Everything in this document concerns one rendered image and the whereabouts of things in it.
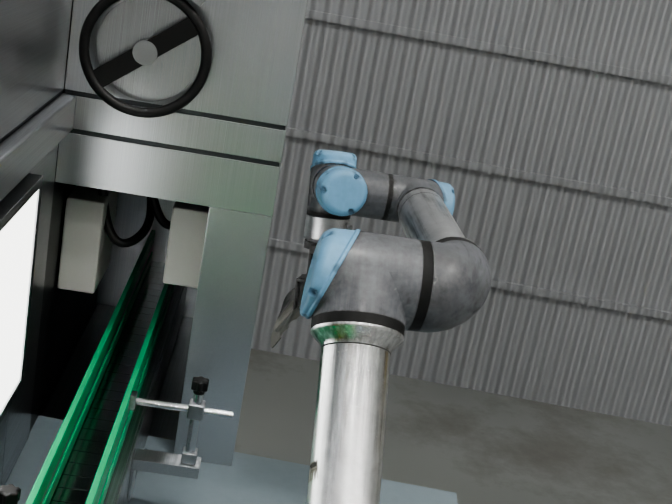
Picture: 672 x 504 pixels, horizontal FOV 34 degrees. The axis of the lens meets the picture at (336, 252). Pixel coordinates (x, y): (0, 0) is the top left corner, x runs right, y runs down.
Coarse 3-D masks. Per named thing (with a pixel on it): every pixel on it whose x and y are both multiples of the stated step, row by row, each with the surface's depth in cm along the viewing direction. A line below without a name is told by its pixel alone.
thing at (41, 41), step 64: (0, 0) 133; (64, 0) 170; (0, 64) 137; (64, 64) 178; (0, 128) 143; (64, 128) 175; (0, 192) 139; (64, 192) 199; (64, 320) 222; (0, 448) 176
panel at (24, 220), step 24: (24, 216) 153; (0, 240) 141; (24, 240) 156; (0, 264) 143; (24, 264) 158; (0, 288) 145; (24, 288) 161; (0, 312) 147; (24, 312) 164; (0, 336) 150; (0, 360) 152; (0, 384) 155; (0, 408) 158
